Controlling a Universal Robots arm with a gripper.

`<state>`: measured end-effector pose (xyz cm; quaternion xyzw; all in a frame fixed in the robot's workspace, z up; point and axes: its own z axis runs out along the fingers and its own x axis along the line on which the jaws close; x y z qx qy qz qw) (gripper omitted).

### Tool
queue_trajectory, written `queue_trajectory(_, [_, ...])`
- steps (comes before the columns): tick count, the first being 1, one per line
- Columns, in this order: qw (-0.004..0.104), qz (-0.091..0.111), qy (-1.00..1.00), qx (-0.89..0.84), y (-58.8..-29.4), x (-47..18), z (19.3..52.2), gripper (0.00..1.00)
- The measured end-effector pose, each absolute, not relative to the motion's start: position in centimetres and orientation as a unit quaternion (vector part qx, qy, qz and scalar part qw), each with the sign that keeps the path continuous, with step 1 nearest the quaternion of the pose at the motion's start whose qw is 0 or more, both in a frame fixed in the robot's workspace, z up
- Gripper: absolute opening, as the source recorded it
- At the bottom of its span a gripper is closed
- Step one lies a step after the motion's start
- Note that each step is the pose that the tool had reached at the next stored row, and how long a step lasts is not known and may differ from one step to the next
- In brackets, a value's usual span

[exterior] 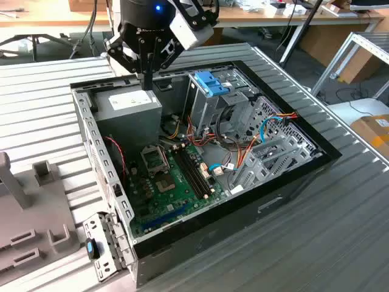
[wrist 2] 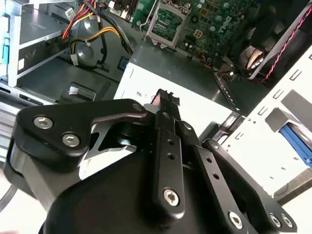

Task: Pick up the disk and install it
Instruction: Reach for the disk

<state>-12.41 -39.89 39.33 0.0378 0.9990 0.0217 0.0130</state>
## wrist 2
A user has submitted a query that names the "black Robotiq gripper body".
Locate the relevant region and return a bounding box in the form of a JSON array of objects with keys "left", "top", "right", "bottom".
[{"left": 3, "top": 143, "right": 234, "bottom": 234}]

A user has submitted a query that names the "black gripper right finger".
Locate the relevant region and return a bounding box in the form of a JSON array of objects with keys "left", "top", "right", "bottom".
[{"left": 176, "top": 121, "right": 298, "bottom": 234}]

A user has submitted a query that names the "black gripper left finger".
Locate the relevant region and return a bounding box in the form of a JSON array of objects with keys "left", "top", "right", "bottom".
[{"left": 16, "top": 89, "right": 186, "bottom": 220}]

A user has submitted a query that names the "hard disk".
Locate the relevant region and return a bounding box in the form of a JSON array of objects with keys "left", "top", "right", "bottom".
[{"left": 279, "top": 121, "right": 312, "bottom": 169}]

